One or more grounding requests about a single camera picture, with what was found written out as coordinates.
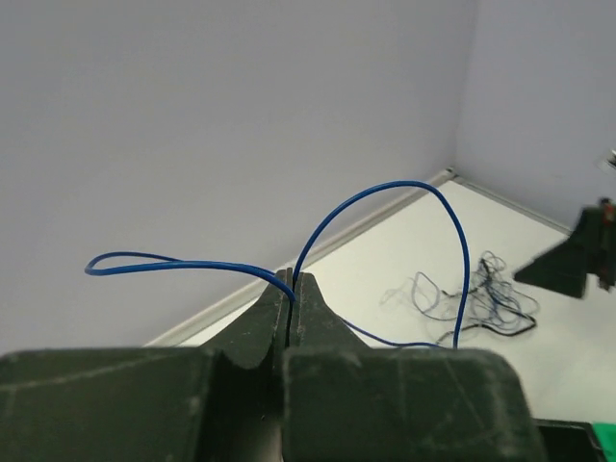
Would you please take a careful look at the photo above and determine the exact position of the black plastic bin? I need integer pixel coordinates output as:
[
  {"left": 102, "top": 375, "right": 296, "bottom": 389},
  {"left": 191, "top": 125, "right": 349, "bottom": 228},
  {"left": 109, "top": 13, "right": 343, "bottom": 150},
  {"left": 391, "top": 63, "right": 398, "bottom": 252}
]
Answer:
[{"left": 534, "top": 419, "right": 607, "bottom": 462}]

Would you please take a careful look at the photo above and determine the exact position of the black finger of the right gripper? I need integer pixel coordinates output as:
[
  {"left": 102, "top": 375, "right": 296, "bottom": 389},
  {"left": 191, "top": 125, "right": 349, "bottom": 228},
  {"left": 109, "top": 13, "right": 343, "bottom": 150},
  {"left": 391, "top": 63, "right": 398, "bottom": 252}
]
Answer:
[{"left": 513, "top": 206, "right": 604, "bottom": 299}]

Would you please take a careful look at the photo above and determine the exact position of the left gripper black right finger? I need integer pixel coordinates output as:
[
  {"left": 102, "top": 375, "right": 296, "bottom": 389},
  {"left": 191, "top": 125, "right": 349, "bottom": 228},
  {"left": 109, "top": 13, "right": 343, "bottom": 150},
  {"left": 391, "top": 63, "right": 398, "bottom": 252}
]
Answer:
[{"left": 283, "top": 273, "right": 548, "bottom": 461}]

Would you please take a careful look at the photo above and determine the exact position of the thin wire bundle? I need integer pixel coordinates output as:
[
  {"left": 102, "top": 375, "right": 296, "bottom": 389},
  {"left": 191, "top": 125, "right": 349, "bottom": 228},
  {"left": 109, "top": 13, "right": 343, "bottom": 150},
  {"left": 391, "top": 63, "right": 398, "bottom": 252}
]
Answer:
[{"left": 379, "top": 249, "right": 540, "bottom": 347}]

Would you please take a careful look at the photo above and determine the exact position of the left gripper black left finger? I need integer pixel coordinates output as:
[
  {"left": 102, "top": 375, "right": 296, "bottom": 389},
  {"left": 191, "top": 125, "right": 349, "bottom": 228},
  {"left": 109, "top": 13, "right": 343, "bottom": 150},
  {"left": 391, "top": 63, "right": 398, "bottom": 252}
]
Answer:
[{"left": 1, "top": 269, "right": 293, "bottom": 461}]

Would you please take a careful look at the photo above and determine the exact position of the aluminium table edge frame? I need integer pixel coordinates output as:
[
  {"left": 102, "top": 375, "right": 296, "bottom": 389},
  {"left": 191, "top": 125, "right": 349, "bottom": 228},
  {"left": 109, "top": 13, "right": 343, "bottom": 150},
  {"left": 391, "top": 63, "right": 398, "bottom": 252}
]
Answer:
[{"left": 143, "top": 166, "right": 578, "bottom": 347}]

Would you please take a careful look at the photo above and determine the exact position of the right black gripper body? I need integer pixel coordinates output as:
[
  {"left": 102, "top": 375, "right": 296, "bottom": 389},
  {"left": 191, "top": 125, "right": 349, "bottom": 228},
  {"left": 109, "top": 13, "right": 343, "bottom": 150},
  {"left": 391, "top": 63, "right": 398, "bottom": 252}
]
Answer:
[{"left": 597, "top": 196, "right": 615, "bottom": 292}]

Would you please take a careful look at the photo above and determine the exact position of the green plastic bin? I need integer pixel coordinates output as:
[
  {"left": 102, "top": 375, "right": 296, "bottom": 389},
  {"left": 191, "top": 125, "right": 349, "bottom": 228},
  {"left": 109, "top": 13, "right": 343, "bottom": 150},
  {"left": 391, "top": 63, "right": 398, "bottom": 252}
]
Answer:
[{"left": 592, "top": 423, "right": 616, "bottom": 462}]

